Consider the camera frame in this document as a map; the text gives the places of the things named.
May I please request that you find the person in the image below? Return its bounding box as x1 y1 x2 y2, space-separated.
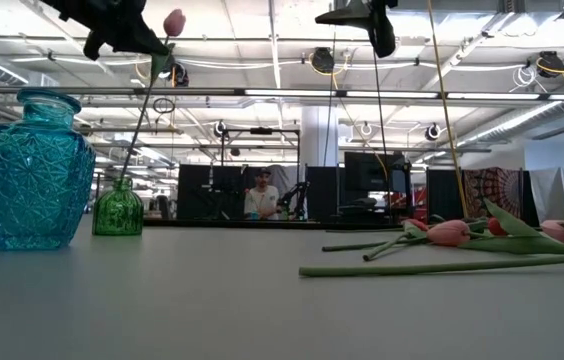
243 167 282 222

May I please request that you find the black hanging cable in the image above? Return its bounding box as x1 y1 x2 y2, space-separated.
372 49 394 224

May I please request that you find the yellow hanging cable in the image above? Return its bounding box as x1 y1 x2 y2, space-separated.
426 0 469 220

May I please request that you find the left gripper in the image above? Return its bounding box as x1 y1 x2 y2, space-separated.
41 0 171 61

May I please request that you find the long horizontal light bar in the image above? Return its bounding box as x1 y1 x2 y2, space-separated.
0 85 564 102

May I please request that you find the green glass vase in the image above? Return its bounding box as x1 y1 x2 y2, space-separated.
91 177 145 237

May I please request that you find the grey table mat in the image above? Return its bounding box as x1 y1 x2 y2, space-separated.
0 212 564 360

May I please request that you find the black metal rig frame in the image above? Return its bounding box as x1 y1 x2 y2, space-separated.
219 126 302 221

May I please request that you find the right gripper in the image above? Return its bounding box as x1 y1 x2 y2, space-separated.
314 0 398 59

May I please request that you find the patterned wall tapestry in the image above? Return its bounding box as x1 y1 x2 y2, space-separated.
463 167 524 221

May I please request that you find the black monitor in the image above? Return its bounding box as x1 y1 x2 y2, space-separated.
344 151 410 193

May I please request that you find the black partition panel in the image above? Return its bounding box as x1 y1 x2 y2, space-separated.
305 165 347 222
176 163 249 221
425 168 465 221

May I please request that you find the blue glass vase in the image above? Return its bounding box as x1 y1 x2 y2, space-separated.
0 87 97 251

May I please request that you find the white building column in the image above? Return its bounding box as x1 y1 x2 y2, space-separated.
300 105 339 169

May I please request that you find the red artificial tulip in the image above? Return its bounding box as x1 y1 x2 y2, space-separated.
362 217 433 263
485 216 511 238

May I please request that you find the white hanging sheet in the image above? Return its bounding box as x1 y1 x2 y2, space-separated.
528 166 564 227

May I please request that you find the black aluminium table frame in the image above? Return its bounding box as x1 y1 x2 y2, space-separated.
141 217 413 232

